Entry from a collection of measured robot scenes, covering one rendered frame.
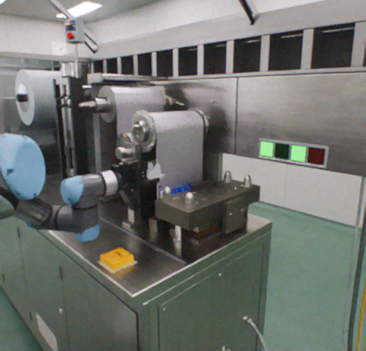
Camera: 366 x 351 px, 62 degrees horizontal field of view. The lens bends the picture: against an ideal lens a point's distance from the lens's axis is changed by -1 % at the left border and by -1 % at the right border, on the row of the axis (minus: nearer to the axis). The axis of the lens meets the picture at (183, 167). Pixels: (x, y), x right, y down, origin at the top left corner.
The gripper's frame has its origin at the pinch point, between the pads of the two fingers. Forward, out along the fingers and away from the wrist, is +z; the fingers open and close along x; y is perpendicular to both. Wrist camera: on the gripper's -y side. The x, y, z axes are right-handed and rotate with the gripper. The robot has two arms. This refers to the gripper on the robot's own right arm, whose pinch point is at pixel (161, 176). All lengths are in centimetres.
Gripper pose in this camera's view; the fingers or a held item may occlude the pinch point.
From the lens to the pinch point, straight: 110.3
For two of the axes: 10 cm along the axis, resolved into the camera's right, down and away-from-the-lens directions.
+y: 0.0, -9.7, -2.3
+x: -7.0, -1.7, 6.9
